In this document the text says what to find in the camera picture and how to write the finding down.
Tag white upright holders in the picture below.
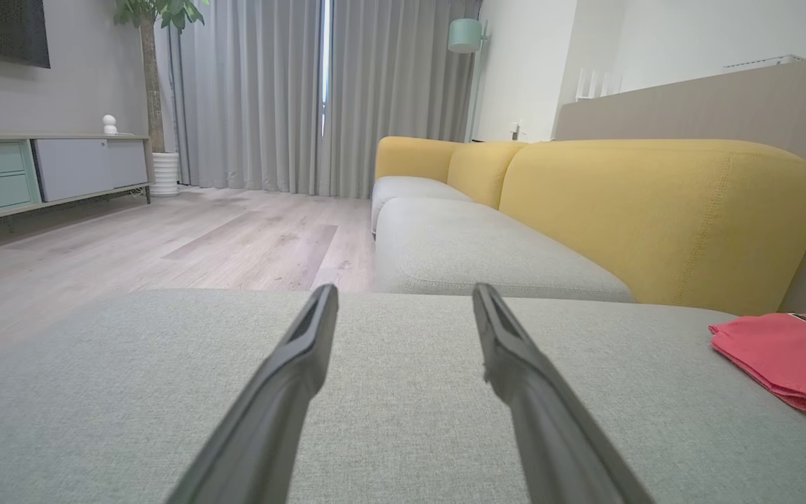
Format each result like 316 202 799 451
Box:
574 66 624 102

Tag black wall television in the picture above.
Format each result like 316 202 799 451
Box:
0 0 52 69

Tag red basketball jersey number 23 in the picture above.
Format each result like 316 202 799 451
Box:
709 311 806 415

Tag mint shade floor lamp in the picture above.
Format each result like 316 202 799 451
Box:
447 17 490 144

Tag grey curtain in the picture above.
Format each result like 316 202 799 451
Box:
167 0 325 195
328 0 482 200

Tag low sideboard with green drawers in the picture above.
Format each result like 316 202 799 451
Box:
0 132 154 230

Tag yellow sofa corner backrest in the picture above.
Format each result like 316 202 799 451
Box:
374 136 465 184

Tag large grey sofa seat cushion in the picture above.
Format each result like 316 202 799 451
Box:
0 288 806 504

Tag white ribbed plant pot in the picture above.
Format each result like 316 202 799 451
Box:
149 151 182 197

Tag green potted tree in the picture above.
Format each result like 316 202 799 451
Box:
113 0 210 155

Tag large yellow sofa backrest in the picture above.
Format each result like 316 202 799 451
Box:
499 138 806 317

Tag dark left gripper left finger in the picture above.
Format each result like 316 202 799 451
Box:
165 283 340 504

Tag white rack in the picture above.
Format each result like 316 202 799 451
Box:
723 54 806 71

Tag small yellow sofa backrest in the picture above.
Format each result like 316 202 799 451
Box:
446 141 528 210

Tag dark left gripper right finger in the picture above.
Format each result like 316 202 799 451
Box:
471 283 656 504

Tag small grey sofa seat cushion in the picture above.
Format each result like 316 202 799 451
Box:
371 175 475 235

